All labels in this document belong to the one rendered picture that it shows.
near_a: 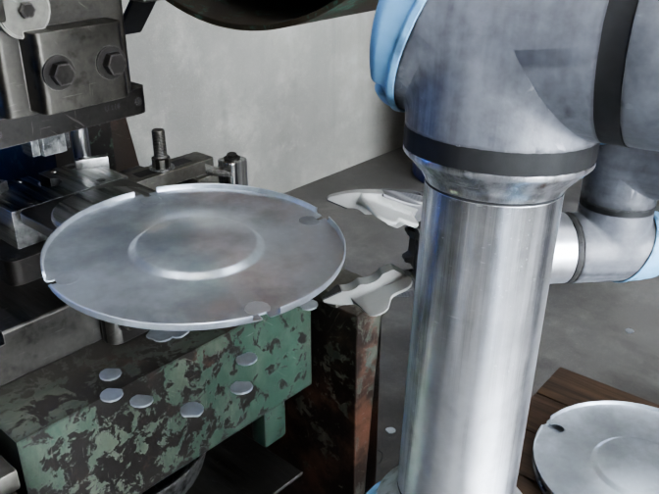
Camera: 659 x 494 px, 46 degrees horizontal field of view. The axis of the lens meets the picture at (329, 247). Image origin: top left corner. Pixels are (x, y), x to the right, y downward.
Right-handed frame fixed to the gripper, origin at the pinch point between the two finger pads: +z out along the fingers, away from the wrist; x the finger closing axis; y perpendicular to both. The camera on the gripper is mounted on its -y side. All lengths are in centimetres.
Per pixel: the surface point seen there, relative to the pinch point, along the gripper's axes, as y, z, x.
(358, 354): -10.6, -6.5, 20.4
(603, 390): -24, -52, 40
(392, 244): -153, -51, 74
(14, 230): -12.3, 33.0, 2.7
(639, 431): -12, -50, 38
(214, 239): 0.4, 11.6, -1.4
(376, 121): -238, -64, 58
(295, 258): 3.9, 4.0, -0.8
